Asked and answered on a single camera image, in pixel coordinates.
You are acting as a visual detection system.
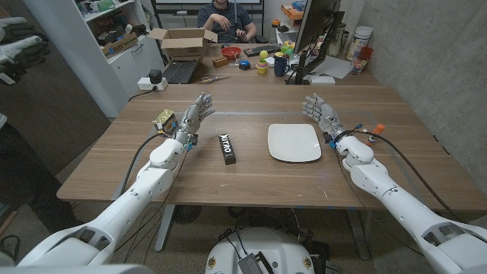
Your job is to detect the green yellow toy cups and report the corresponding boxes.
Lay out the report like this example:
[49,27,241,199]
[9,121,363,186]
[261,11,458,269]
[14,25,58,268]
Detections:
[280,40,297,58]

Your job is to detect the white paper sheet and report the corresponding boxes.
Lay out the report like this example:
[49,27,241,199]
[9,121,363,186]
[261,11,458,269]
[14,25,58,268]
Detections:
[304,56,353,80]

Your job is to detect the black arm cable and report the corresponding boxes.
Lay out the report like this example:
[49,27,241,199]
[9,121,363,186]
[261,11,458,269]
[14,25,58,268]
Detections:
[352,129,463,224]
[120,131,168,195]

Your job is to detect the cardboard box with tools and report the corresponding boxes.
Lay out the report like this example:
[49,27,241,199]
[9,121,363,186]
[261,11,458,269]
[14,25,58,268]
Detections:
[100,32,139,58]

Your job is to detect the red bowl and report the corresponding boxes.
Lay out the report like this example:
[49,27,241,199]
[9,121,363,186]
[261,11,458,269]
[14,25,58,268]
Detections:
[221,46,243,61]

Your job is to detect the grey table leg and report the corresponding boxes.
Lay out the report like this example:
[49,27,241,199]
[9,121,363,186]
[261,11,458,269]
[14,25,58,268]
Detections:
[345,208,372,261]
[154,204,177,252]

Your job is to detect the white shelf cabinet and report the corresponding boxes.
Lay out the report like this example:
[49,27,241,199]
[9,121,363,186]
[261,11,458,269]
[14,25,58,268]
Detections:
[22,0,167,118]

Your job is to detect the black laptop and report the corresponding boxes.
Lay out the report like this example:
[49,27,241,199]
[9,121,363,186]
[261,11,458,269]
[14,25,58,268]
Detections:
[162,40,212,84]

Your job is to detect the black Nutro box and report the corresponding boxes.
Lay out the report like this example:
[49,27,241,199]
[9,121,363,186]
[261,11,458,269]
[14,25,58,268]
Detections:
[218,132,237,166]

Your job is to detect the open cardboard box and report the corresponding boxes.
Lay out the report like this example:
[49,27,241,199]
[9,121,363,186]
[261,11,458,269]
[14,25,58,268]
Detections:
[147,27,218,62]

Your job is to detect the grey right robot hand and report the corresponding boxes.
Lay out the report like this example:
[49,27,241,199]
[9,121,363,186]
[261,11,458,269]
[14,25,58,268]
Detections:
[302,93,347,142]

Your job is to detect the black computer monitor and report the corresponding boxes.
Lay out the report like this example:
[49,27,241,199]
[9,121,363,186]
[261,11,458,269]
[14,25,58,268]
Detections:
[293,0,342,54]

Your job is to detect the orange storage box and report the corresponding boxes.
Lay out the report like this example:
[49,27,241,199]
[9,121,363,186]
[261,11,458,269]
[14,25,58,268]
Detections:
[280,3,305,21]

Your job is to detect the small white flat box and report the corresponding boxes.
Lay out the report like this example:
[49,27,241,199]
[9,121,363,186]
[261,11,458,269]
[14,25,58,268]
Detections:
[309,75,336,86]

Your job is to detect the white square plate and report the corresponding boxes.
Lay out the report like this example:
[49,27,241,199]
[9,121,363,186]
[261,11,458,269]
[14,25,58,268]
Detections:
[267,123,323,164]

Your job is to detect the standing person in dark trousers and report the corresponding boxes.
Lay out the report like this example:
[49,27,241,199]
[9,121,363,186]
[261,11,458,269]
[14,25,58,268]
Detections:
[0,113,83,233]

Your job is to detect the seated person in dark shirt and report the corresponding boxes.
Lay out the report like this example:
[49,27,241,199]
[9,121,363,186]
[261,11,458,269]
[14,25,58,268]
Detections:
[196,0,258,44]

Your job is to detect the yellow handled scissors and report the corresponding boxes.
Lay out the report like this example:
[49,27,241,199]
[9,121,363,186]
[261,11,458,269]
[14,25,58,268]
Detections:
[200,75,231,85]

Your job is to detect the black keyboard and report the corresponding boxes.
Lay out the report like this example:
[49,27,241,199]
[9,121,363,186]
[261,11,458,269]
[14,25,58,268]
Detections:
[243,44,282,58]

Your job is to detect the gold foil wrapped wrist camera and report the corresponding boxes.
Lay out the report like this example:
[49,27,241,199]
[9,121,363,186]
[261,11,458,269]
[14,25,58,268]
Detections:
[151,109,179,137]

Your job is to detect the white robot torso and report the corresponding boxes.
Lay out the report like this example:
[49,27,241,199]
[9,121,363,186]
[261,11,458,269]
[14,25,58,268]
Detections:
[205,227,316,274]

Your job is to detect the black monitor stand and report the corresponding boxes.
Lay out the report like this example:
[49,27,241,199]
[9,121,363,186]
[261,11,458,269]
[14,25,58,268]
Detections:
[285,11,345,85]

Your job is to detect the dark blue mug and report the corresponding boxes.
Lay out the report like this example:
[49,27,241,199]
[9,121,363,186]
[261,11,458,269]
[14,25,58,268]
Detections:
[273,56,291,78]

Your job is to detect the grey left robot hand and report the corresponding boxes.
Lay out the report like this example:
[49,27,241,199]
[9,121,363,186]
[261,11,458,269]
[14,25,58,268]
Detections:
[173,91,216,145]

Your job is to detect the orange capped glue stick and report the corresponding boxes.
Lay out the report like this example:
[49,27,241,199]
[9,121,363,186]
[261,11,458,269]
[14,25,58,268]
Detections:
[367,123,386,147]

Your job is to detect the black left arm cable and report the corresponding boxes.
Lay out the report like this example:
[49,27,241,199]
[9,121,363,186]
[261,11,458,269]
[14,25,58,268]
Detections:
[120,131,168,195]

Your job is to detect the white wipes canister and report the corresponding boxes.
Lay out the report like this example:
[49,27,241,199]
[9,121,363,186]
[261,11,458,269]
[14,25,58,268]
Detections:
[345,25,374,62]

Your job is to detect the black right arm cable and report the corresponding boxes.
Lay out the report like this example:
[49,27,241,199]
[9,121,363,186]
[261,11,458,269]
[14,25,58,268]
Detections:
[352,129,463,224]

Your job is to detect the white power strip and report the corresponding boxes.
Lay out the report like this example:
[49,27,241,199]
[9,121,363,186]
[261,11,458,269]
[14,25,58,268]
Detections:
[137,77,169,91]

